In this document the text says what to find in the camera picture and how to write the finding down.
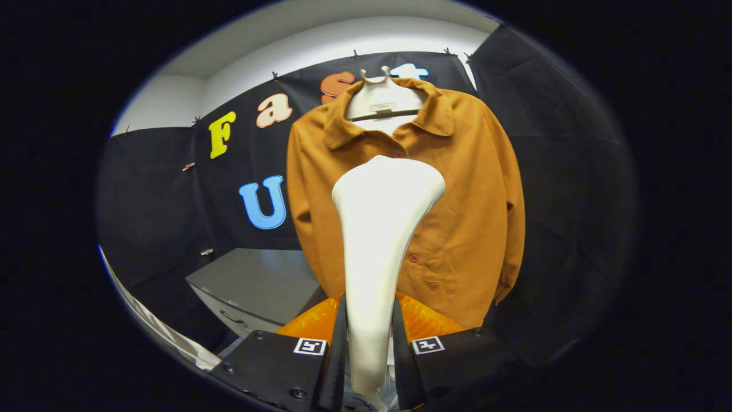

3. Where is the orange button-up shirt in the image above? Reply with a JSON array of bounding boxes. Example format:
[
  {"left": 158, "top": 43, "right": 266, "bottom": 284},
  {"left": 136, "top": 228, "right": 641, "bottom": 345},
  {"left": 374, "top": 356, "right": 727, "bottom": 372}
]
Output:
[{"left": 286, "top": 77, "right": 526, "bottom": 328}]

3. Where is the grey cabinet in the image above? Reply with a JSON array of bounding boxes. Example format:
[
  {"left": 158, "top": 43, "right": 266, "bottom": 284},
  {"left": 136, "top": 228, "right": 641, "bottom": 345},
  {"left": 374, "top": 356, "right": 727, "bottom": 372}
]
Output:
[{"left": 185, "top": 247, "right": 328, "bottom": 345}]

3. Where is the row of black clips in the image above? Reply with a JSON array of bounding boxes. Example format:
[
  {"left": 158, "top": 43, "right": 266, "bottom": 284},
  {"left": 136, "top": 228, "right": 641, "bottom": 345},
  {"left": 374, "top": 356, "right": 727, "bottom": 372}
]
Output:
[{"left": 123, "top": 16, "right": 504, "bottom": 136}]

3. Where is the black backdrop cloth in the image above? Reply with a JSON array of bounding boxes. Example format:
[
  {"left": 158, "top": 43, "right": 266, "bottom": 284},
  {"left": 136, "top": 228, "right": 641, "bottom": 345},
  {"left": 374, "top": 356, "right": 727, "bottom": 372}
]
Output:
[{"left": 97, "top": 23, "right": 639, "bottom": 368}]

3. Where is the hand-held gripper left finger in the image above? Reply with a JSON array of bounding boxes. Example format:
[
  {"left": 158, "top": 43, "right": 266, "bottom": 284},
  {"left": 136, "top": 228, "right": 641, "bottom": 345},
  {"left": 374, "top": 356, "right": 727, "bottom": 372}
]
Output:
[{"left": 209, "top": 293, "right": 348, "bottom": 412}]

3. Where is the white mannequin torso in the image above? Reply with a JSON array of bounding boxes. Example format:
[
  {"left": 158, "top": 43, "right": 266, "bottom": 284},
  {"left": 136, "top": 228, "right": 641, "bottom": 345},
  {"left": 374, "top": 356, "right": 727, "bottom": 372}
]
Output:
[{"left": 345, "top": 66, "right": 427, "bottom": 137}]

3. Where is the white garment steamer head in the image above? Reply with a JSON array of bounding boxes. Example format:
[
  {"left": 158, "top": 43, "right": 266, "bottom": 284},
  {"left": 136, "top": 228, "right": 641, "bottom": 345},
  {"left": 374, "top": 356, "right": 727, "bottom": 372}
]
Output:
[{"left": 332, "top": 154, "right": 446, "bottom": 395}]

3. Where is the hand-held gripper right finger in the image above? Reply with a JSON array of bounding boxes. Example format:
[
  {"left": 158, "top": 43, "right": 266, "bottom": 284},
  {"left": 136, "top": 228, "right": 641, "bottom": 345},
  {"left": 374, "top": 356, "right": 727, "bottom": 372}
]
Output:
[{"left": 391, "top": 293, "right": 532, "bottom": 411}]

